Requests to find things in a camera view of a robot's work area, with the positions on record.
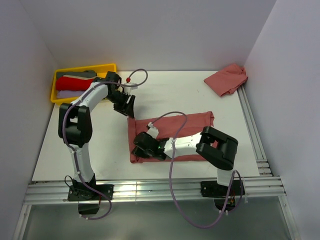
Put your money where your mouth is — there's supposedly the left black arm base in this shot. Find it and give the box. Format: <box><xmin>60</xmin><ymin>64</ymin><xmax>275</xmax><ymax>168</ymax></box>
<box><xmin>67</xmin><ymin>184</ymin><xmax>114</xmax><ymax>217</ymax></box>

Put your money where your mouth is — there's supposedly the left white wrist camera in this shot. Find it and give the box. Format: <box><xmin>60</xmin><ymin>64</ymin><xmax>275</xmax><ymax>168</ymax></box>
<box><xmin>122</xmin><ymin>82</ymin><xmax>138</xmax><ymax>95</ymax></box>

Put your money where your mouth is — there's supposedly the rolled lilac t-shirt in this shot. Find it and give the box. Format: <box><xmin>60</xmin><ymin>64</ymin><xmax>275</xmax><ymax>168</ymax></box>
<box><xmin>56</xmin><ymin>90</ymin><xmax>84</xmax><ymax>99</ymax></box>

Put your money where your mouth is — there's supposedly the yellow plastic tray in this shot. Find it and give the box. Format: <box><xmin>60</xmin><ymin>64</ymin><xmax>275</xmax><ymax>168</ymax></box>
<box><xmin>50</xmin><ymin>63</ymin><xmax>117</xmax><ymax>105</ymax></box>

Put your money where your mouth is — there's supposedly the rolled grey t-shirt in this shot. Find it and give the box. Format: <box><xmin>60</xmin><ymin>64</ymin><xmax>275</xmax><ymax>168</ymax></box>
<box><xmin>56</xmin><ymin>70</ymin><xmax>97</xmax><ymax>79</ymax></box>

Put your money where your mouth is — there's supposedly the rolled beige t-shirt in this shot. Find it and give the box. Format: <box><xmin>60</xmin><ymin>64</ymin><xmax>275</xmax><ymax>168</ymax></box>
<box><xmin>61</xmin><ymin>74</ymin><xmax>97</xmax><ymax>81</ymax></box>

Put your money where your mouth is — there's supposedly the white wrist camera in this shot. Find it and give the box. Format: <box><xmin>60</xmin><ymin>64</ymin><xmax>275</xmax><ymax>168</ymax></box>
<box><xmin>146</xmin><ymin>122</ymin><xmax>159</xmax><ymax>139</ymax></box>
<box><xmin>122</xmin><ymin>82</ymin><xmax>138</xmax><ymax>95</ymax></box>

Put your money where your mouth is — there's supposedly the salmon pink t-shirt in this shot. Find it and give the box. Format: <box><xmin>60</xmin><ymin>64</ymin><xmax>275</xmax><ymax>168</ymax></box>
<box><xmin>127</xmin><ymin>111</ymin><xmax>215</xmax><ymax>164</ymax></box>
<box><xmin>204</xmin><ymin>63</ymin><xmax>248</xmax><ymax>97</ymax></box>

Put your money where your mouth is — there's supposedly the folded salmon pink t-shirt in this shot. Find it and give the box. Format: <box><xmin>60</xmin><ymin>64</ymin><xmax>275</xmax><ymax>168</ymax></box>
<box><xmin>204</xmin><ymin>63</ymin><xmax>248</xmax><ymax>97</ymax></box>

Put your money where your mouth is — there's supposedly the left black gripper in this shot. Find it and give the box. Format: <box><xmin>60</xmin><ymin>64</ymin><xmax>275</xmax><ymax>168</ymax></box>
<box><xmin>105</xmin><ymin>91</ymin><xmax>135</xmax><ymax>119</ymax></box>

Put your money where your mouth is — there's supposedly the rolled red t-shirt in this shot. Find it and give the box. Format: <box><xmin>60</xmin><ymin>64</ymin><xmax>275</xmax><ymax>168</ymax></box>
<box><xmin>55</xmin><ymin>76</ymin><xmax>95</xmax><ymax>91</ymax></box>

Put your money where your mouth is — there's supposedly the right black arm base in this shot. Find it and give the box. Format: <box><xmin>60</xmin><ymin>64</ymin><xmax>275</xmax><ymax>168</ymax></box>
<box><xmin>200</xmin><ymin>179</ymin><xmax>246</xmax><ymax>212</ymax></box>

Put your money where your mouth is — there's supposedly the aluminium rail frame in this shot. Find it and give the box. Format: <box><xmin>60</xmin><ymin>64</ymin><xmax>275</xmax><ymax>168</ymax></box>
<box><xmin>13</xmin><ymin>88</ymin><xmax>301</xmax><ymax>240</ymax></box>

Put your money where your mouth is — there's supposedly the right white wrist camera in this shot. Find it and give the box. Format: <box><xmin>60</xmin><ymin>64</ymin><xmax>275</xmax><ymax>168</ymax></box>
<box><xmin>146</xmin><ymin>122</ymin><xmax>159</xmax><ymax>139</ymax></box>

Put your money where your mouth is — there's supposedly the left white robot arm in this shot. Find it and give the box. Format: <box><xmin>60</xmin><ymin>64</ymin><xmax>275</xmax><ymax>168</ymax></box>
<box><xmin>58</xmin><ymin>71</ymin><xmax>139</xmax><ymax>200</ymax></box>

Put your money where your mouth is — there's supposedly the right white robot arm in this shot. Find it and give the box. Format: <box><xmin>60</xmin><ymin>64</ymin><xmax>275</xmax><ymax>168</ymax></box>
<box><xmin>131</xmin><ymin>126</ymin><xmax>239</xmax><ymax>195</ymax></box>

